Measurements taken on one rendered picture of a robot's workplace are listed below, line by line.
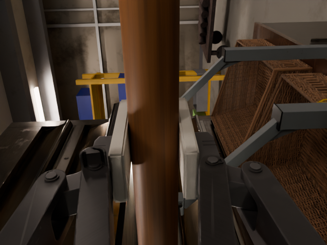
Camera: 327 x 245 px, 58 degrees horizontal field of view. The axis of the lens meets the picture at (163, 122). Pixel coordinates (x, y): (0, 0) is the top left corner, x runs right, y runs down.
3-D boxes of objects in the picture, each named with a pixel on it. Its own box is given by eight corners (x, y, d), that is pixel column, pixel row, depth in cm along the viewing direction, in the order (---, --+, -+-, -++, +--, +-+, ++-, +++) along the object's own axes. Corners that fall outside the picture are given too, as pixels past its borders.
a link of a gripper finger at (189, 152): (184, 152, 14) (199, 151, 14) (175, 96, 20) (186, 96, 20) (183, 201, 15) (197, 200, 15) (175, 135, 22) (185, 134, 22)
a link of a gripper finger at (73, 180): (109, 217, 13) (42, 220, 13) (118, 156, 18) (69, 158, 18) (105, 191, 13) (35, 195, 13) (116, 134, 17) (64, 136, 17)
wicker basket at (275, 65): (292, 170, 134) (231, 173, 133) (253, 116, 184) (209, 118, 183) (315, 66, 112) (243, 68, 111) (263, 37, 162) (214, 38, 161)
